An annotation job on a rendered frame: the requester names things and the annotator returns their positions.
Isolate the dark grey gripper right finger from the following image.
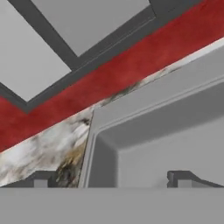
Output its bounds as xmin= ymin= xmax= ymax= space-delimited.
xmin=166 ymin=170 xmax=224 ymax=189

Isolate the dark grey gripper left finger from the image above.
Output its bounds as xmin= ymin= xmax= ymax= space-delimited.
xmin=1 ymin=170 xmax=59 ymax=189

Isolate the grey sink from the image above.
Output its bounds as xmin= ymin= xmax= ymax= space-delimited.
xmin=77 ymin=43 xmax=224 ymax=189

